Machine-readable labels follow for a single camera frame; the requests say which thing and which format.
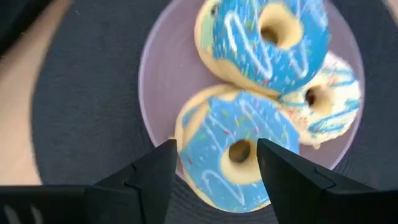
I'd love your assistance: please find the large blue iced donut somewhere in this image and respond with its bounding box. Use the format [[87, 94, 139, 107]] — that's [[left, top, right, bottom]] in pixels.
[[193, 0, 331, 97]]

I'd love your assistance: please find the purple plate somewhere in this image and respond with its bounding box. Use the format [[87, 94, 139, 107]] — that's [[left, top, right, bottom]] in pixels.
[[137, 0, 366, 181]]

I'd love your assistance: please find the large turquoise iced donut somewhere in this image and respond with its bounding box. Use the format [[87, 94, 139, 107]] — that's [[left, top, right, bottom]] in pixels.
[[174, 83, 302, 214]]

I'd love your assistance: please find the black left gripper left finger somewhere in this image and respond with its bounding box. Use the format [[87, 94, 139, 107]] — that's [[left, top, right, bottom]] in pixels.
[[0, 139, 178, 224]]

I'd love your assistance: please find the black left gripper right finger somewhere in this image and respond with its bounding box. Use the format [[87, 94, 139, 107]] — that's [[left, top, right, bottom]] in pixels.
[[256, 138, 398, 224]]

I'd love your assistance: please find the large white blue-striped donut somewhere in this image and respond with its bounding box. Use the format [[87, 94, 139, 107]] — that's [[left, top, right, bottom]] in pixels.
[[278, 51, 363, 147]]

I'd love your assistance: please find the round black placemat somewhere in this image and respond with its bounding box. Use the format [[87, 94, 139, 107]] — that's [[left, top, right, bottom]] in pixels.
[[30, 0, 398, 224]]

